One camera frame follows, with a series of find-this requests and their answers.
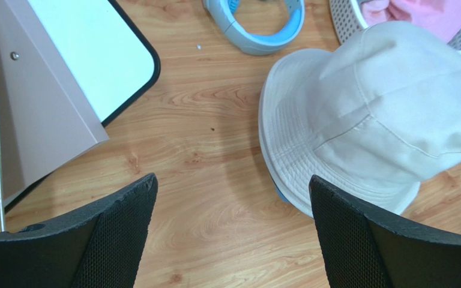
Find light blue headphones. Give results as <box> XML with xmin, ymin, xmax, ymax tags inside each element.
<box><xmin>202</xmin><ymin>0</ymin><xmax>305</xmax><ymax>56</ymax></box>

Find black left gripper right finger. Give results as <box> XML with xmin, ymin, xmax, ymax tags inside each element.
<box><xmin>309</xmin><ymin>175</ymin><xmax>461</xmax><ymax>287</ymax></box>

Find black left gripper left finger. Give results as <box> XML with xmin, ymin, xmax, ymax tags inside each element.
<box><xmin>0</xmin><ymin>173</ymin><xmax>158</xmax><ymax>287</ymax></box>

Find pink and beige reversible hat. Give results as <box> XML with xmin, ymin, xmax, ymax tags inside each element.
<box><xmin>258</xmin><ymin>21</ymin><xmax>461</xmax><ymax>216</ymax></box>

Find blue bucket hat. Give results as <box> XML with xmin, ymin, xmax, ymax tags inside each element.
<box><xmin>275</xmin><ymin>186</ymin><xmax>289</xmax><ymax>203</ymax></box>

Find pink bucket hat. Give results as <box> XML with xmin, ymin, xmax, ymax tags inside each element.
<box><xmin>360</xmin><ymin>0</ymin><xmax>461</xmax><ymax>43</ymax></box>

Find pink brown folder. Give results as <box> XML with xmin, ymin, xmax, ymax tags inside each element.
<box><xmin>0</xmin><ymin>1</ymin><xmax>109</xmax><ymax>199</ymax></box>

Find white board black frame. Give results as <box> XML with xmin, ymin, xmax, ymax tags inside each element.
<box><xmin>3</xmin><ymin>1</ymin><xmax>160</xmax><ymax>209</ymax></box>

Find white perforated plastic basket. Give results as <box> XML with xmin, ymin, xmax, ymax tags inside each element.
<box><xmin>329</xmin><ymin>0</ymin><xmax>461</xmax><ymax>54</ymax></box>

